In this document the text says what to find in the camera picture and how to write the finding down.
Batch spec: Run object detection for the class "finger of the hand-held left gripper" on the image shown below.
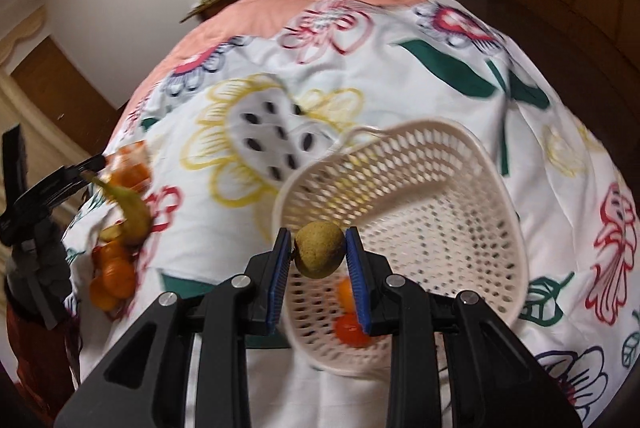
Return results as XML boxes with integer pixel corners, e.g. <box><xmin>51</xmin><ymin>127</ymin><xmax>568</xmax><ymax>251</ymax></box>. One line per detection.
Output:
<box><xmin>20</xmin><ymin>175</ymin><xmax>88</xmax><ymax>209</ymax></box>
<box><xmin>47</xmin><ymin>155</ymin><xmax>107</xmax><ymax>183</ymax></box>

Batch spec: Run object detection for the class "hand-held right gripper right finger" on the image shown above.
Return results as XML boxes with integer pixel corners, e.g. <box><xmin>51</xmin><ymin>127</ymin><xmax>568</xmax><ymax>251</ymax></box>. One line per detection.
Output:
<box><xmin>344</xmin><ymin>227</ymin><xmax>583</xmax><ymax>428</ymax></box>

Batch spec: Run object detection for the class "beige curtain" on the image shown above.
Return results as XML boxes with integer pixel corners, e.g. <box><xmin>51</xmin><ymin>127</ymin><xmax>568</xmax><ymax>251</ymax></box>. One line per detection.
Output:
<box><xmin>0</xmin><ymin>5</ymin><xmax>103</xmax><ymax>233</ymax></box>

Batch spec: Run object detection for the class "plastic bag of oranges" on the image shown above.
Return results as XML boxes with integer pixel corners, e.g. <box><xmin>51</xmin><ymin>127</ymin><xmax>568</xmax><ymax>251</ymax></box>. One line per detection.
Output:
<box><xmin>106</xmin><ymin>140</ymin><xmax>152</xmax><ymax>189</ymax></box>

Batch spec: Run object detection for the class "white plastic basket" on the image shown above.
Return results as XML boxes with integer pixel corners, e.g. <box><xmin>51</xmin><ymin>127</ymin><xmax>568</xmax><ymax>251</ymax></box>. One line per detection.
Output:
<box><xmin>272</xmin><ymin>118</ymin><xmax>531</xmax><ymax>381</ymax></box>

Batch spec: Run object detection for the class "brown wooden door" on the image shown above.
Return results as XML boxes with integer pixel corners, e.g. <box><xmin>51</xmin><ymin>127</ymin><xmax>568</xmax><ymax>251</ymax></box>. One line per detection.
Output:
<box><xmin>11</xmin><ymin>35</ymin><xmax>127</xmax><ymax>121</ymax></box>

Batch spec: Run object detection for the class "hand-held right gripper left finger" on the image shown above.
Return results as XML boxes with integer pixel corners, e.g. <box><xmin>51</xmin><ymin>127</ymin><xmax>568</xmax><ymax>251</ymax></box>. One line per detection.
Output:
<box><xmin>54</xmin><ymin>228</ymin><xmax>293</xmax><ymax>428</ymax></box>

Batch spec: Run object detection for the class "yellow banana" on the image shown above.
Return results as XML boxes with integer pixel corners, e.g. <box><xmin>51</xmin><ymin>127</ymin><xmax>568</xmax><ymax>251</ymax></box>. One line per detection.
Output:
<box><xmin>82</xmin><ymin>170</ymin><xmax>153</xmax><ymax>246</ymax></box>

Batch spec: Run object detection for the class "red tomato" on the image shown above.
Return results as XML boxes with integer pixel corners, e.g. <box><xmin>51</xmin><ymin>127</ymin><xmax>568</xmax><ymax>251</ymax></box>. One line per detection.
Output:
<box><xmin>334</xmin><ymin>314</ymin><xmax>375</xmax><ymax>349</ymax></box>

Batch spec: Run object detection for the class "person's left forearm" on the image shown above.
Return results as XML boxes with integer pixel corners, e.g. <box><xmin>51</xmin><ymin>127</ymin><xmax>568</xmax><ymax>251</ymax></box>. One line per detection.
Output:
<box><xmin>7</xmin><ymin>300</ymin><xmax>82</xmax><ymax>414</ymax></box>

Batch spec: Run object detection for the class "orange tomato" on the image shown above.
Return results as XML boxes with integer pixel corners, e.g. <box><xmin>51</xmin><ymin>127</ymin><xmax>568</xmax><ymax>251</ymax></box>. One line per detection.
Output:
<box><xmin>338</xmin><ymin>280</ymin><xmax>359</xmax><ymax>311</ymax></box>

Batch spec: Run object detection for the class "white floral blanket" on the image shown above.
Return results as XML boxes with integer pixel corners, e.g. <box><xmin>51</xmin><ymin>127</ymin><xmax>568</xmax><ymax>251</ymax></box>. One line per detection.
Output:
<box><xmin>65</xmin><ymin>0</ymin><xmax>640</xmax><ymax>428</ymax></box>

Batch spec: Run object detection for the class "brown kiwi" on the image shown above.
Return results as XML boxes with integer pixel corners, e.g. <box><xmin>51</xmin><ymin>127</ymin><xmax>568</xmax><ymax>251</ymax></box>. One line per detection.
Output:
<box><xmin>293</xmin><ymin>221</ymin><xmax>347</xmax><ymax>279</ymax></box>

